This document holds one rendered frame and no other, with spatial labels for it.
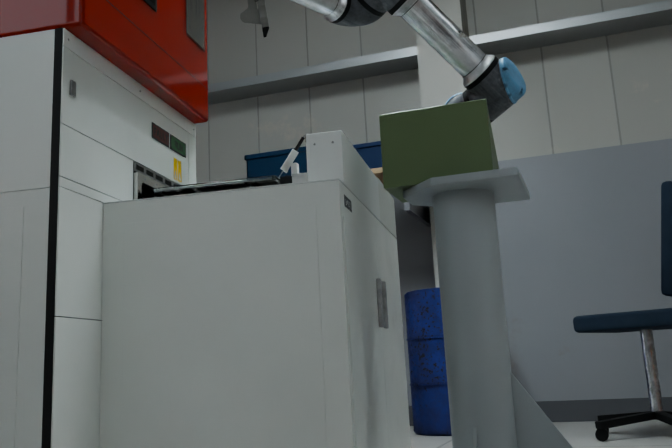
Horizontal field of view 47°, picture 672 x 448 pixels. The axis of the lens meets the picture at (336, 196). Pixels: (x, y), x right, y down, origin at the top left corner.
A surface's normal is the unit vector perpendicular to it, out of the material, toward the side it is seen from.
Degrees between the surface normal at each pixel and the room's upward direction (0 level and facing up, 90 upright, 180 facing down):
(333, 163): 90
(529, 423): 90
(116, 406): 90
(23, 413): 90
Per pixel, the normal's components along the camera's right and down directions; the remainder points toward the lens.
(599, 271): -0.33, -0.19
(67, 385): 0.97, -0.10
